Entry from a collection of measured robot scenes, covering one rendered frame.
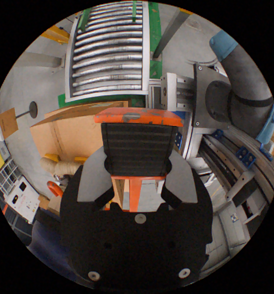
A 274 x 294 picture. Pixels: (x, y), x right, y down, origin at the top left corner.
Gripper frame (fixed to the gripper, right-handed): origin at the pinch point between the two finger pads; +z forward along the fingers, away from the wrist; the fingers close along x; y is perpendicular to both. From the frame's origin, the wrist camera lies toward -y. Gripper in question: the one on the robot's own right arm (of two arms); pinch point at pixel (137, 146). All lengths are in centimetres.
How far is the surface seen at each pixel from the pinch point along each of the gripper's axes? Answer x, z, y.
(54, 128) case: -28.0, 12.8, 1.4
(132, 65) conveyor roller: -4, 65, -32
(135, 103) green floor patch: -1, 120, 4
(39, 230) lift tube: -26.5, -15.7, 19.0
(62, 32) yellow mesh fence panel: -68, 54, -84
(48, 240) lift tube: -22.5, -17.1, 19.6
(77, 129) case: -17.4, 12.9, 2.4
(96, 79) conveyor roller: -32, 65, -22
